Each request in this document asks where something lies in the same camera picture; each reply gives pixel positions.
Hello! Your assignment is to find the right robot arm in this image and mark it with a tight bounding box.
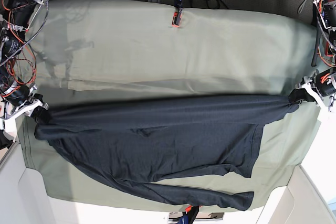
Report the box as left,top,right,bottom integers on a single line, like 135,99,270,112
1,0,49,148

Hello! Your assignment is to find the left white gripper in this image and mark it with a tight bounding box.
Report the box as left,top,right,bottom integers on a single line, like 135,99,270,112
288,76,331,112

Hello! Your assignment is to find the orange clamp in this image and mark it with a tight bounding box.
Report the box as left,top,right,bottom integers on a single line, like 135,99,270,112
172,0,183,27
177,206,200,224
324,46,334,62

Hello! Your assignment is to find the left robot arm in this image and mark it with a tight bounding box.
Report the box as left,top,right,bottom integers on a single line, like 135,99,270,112
289,0,335,113

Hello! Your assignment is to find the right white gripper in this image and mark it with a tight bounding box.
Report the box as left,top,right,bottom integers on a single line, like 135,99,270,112
1,85,51,140

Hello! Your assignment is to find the right orange clamp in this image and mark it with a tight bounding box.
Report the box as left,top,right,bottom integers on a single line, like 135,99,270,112
324,46,334,62

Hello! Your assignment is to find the top middle orange clamp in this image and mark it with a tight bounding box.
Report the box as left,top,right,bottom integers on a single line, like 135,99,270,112
172,0,183,27

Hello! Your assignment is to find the dark navy long-sleeve shirt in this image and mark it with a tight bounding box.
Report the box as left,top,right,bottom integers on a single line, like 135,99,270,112
34,91,299,211

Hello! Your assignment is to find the bottom orange clamp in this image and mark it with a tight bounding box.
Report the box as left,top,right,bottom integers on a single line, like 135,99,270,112
177,206,200,224

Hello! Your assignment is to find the green table cloth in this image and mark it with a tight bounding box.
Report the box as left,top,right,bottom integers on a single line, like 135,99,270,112
18,0,320,212

